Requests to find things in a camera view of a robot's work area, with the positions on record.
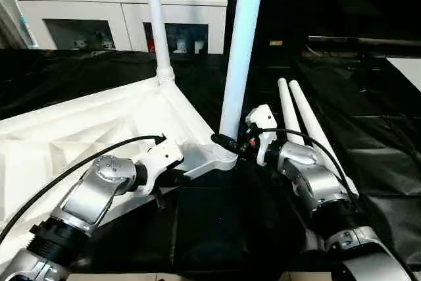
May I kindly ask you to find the white flat board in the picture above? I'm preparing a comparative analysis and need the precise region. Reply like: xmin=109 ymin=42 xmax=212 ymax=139
xmin=387 ymin=56 xmax=421 ymax=92

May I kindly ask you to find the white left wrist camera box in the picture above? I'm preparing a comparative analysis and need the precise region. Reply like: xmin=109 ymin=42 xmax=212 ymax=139
xmin=135 ymin=138 xmax=186 ymax=193

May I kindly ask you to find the black metal rail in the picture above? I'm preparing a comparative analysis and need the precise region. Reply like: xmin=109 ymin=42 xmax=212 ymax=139
xmin=308 ymin=36 xmax=421 ymax=51

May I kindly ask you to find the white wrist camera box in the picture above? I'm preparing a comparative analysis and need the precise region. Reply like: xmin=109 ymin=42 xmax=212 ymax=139
xmin=245 ymin=104 xmax=280 ymax=167
xmin=135 ymin=138 xmax=186 ymax=193

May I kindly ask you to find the white plastic table top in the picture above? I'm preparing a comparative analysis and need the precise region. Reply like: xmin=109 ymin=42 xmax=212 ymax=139
xmin=0 ymin=74 xmax=239 ymax=230

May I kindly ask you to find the black mat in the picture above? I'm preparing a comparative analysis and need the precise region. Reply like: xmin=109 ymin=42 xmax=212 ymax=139
xmin=0 ymin=47 xmax=421 ymax=274

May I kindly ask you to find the grey curtain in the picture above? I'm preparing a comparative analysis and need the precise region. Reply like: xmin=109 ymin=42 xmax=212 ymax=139
xmin=0 ymin=0 xmax=20 ymax=49

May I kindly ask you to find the light blue plastic pole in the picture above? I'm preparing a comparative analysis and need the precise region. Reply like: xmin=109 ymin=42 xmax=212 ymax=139
xmin=2 ymin=0 xmax=39 ymax=49

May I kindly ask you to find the white plastic table leg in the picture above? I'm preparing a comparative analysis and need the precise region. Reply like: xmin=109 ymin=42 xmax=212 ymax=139
xmin=277 ymin=77 xmax=304 ymax=145
xmin=218 ymin=0 xmax=267 ymax=141
xmin=289 ymin=79 xmax=360 ymax=196
xmin=143 ymin=0 xmax=176 ymax=86

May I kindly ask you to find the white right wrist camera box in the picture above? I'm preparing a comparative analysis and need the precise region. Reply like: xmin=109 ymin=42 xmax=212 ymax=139
xmin=245 ymin=104 xmax=280 ymax=167

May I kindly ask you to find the white cabinet with glass doors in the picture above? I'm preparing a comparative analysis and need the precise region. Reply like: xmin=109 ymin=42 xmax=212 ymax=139
xmin=14 ymin=0 xmax=228 ymax=55

